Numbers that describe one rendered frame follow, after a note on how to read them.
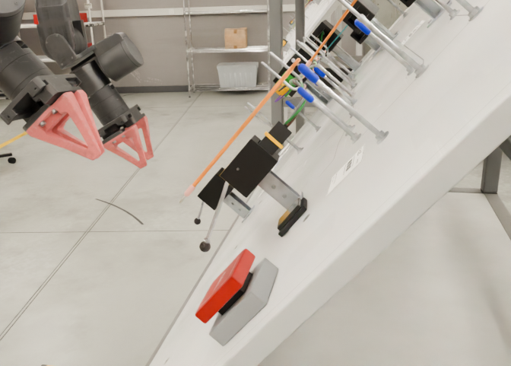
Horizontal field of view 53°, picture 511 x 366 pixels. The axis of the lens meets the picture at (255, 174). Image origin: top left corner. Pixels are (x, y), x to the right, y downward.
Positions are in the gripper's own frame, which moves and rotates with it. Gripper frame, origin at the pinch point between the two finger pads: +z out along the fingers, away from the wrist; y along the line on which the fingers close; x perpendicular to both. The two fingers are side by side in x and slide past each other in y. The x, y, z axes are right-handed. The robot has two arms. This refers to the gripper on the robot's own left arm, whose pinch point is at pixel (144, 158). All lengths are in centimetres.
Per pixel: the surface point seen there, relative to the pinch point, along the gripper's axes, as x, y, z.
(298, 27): -38, 117, 1
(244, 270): -23, -56, 5
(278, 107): -20, 63, 15
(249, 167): -23.7, -36.6, 2.3
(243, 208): -10.9, -0.5, 17.6
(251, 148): -24.9, -36.3, 0.6
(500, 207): -59, 34, 62
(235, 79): 72, 673, 52
